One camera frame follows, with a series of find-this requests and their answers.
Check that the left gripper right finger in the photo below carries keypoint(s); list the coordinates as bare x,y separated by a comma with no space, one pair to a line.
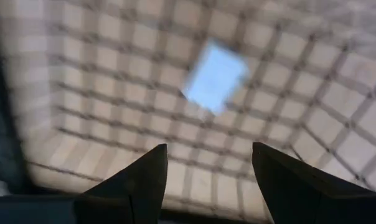
294,193

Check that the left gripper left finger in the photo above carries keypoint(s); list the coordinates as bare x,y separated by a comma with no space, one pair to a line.
138,193

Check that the small white charger cube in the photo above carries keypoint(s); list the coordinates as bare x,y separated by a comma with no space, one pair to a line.
216,77

